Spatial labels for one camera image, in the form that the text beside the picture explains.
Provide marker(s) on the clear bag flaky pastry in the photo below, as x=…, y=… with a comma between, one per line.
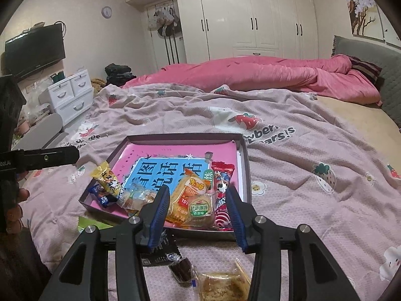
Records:
x=221, y=286

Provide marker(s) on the yellow cartoon snack packet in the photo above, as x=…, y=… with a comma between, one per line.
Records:
x=107, y=179

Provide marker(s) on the flower tree wall painting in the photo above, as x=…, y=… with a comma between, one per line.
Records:
x=368, y=20

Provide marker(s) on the black green snack packet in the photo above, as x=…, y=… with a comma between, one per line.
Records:
x=164, y=254

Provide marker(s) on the orange cracker packet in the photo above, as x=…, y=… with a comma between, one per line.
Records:
x=189, y=185

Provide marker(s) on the green label round cake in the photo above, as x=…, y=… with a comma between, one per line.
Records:
x=201, y=213

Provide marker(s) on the round wall clock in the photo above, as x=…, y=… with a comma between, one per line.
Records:
x=106, y=12

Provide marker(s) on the hanging bags on hooks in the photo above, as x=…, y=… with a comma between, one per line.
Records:
x=165, y=21

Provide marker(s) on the white drawer cabinet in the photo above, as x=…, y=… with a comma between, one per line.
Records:
x=70, y=97

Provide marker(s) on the pile of dark clothes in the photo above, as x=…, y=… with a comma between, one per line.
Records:
x=118, y=74

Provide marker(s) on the clear candy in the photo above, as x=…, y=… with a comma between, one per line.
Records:
x=132, y=200

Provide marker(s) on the person's left hand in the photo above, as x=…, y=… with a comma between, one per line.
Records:
x=14, y=213

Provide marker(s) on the small dark jelly packet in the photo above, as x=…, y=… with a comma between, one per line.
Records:
x=183, y=271

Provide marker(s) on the grey shallow box tray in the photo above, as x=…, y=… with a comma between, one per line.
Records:
x=156, y=159

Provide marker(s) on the dark striped pillow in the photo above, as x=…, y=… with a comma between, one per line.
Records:
x=369, y=70

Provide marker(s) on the white wardrobe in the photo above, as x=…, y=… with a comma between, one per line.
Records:
x=215, y=29

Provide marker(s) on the grey padded headboard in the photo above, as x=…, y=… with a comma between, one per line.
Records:
x=380, y=65

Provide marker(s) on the pink blue book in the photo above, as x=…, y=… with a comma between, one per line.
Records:
x=197, y=176

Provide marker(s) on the pink strawberry bedspread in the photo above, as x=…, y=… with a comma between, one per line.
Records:
x=307, y=165

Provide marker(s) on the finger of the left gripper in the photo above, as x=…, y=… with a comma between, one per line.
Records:
x=52, y=157

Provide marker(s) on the pink quilt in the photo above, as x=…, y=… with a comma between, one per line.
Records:
x=328, y=77

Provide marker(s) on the black wall television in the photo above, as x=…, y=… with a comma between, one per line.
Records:
x=32, y=51

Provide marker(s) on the red cartoon candy packet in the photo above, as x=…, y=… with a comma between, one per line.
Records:
x=222, y=176

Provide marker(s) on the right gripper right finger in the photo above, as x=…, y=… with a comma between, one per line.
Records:
x=241, y=215

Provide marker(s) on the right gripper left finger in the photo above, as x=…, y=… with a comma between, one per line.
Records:
x=153, y=216

